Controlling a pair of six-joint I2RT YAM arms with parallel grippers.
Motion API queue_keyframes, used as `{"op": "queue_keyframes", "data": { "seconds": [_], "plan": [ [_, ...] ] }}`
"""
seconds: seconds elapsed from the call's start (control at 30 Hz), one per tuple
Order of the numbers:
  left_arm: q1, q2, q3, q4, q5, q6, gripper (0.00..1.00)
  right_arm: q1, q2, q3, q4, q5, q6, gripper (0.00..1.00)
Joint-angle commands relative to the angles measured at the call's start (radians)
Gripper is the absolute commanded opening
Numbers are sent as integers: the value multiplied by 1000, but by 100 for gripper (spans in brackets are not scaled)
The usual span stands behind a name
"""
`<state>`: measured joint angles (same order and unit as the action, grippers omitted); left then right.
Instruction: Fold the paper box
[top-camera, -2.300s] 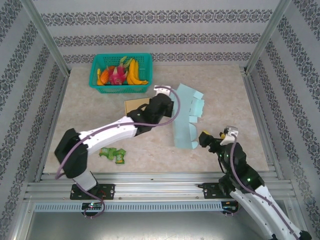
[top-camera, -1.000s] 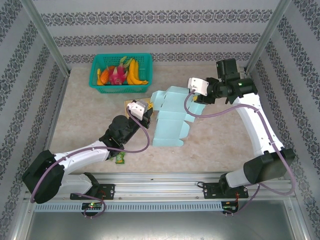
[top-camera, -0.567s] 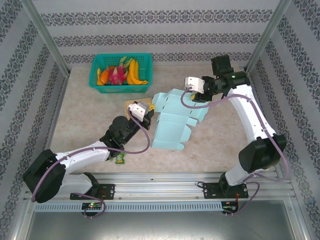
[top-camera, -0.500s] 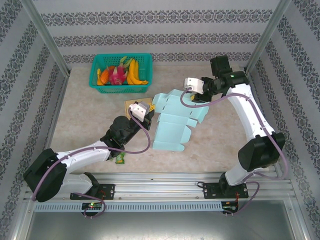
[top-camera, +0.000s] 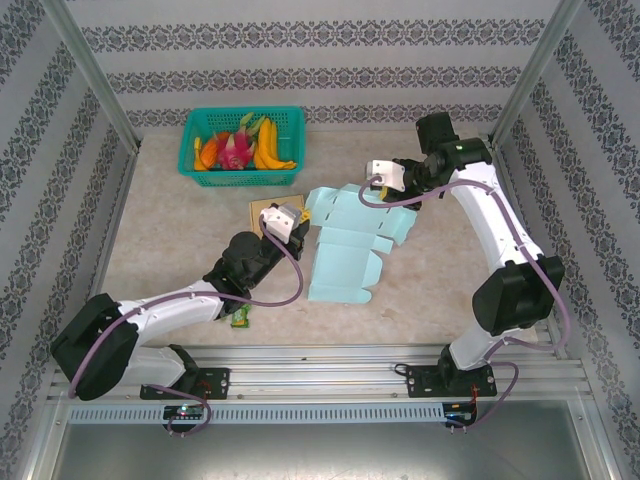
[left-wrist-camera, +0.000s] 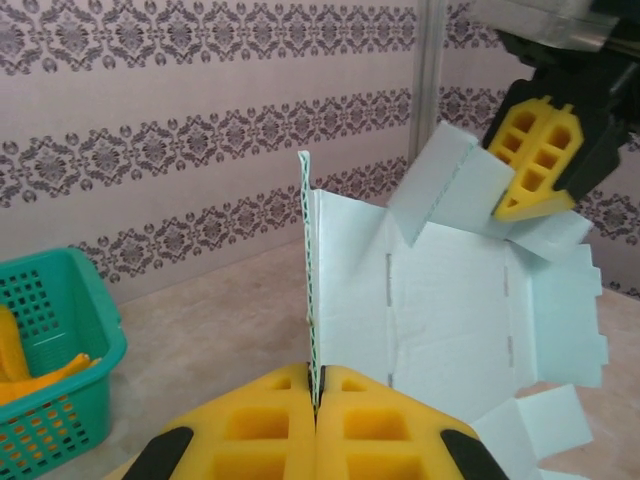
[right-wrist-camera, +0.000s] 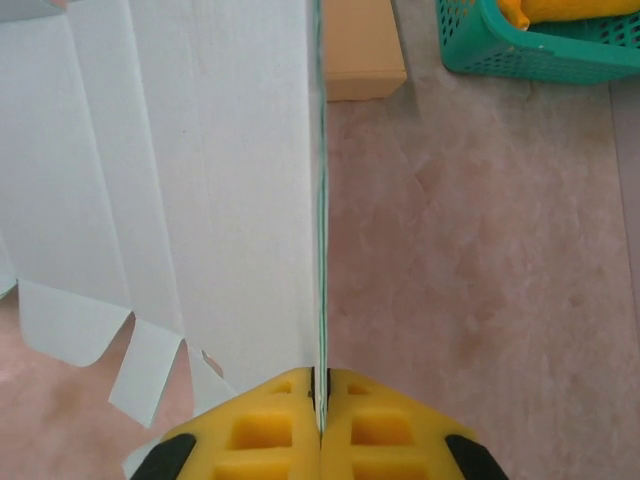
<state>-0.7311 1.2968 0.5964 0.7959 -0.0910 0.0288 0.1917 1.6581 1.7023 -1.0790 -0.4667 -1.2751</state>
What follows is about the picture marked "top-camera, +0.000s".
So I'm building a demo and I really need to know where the orange paper box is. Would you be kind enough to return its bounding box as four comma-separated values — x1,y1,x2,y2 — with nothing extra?
248,194,307,234

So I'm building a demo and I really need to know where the light blue paper box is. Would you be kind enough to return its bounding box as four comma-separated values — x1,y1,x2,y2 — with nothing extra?
305,182,419,306

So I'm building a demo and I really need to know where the teal plastic basket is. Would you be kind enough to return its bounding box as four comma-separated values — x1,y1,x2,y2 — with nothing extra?
178,105,307,189

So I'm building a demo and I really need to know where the yellow banana bunch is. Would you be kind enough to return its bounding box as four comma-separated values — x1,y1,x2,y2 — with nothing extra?
252,117,298,172

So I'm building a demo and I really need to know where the pink dragon fruit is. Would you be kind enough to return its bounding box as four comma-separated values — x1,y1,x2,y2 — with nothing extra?
214,127,259,172

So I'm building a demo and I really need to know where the orange mango fruit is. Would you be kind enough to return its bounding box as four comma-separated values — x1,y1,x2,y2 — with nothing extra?
193,137,221,172

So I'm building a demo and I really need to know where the grey metal tray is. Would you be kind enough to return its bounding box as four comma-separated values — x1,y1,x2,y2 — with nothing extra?
29,399,616,480

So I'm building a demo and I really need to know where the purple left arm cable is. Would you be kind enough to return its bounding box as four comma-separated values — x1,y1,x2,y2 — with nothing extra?
67,214,306,437

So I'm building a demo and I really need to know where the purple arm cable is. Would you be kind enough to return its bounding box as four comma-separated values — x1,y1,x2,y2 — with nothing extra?
358,177,571,434
67,214,306,437

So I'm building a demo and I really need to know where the aluminium side rail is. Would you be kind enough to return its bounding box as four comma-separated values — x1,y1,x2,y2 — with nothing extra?
482,134,569,359
69,147,142,365

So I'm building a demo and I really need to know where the aluminium frame post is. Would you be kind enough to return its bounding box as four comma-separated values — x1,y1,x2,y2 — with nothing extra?
489,0,584,146
42,0,144,151

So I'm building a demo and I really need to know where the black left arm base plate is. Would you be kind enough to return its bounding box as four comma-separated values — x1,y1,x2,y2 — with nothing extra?
139,367,231,401

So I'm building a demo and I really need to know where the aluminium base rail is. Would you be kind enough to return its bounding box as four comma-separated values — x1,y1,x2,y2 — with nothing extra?
47,343,591,401

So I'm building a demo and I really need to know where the grey slotted cable duct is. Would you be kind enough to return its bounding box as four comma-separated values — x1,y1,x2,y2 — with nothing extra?
67,402,446,425

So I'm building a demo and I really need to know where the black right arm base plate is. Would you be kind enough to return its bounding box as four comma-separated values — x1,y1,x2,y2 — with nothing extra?
404,363,498,399

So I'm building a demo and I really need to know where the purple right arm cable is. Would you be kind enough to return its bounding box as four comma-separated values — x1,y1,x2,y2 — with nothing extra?
358,177,571,434

